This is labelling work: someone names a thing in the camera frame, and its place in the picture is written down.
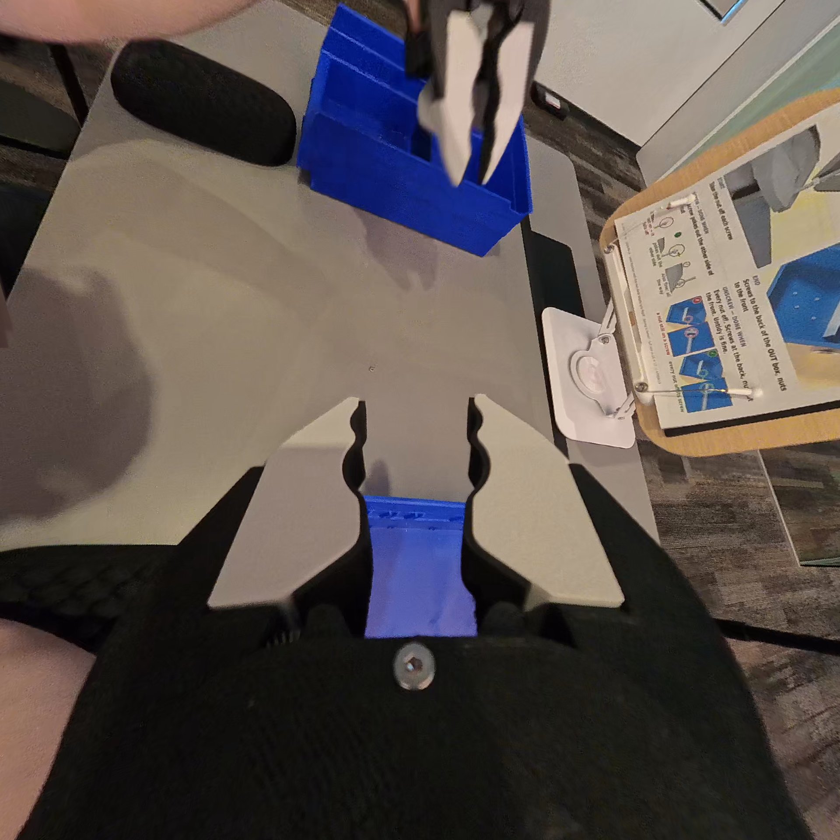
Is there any wire page holder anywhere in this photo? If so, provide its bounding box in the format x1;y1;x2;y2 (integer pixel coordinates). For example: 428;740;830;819
605;192;698;256
635;384;765;403

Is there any person's left forearm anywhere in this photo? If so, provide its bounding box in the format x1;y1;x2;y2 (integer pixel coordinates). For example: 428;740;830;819
0;0;258;46

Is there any black office chair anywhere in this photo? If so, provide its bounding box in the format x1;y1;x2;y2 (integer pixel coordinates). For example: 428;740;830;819
0;39;91;158

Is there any white stand base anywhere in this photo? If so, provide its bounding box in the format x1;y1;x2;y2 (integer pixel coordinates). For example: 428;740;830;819
541;307;637;450

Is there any person's right forearm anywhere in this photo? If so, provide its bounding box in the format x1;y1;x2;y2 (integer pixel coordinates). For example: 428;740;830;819
0;620;94;840

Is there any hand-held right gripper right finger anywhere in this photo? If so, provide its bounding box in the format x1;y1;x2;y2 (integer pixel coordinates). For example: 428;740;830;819
461;394;626;637

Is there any blue divided plastic bin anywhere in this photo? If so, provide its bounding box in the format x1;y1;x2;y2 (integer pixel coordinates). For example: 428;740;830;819
297;3;534;258

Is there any black floor cable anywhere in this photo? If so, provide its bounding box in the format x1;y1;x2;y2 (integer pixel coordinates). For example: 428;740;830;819
714;617;840;658

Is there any instruction sheet on stand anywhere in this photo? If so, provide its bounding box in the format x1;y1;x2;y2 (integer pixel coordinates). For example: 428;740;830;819
598;88;840;458

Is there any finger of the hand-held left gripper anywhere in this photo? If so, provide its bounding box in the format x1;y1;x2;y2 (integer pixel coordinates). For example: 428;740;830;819
417;10;490;189
481;20;537;186

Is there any large window with blinds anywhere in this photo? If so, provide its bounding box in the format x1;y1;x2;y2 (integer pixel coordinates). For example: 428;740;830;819
697;0;785;27

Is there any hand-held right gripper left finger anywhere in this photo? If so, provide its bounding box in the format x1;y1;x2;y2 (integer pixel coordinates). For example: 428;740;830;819
206;396;374;639

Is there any black floor power box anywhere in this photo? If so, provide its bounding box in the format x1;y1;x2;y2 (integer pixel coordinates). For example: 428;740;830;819
530;82;571;120

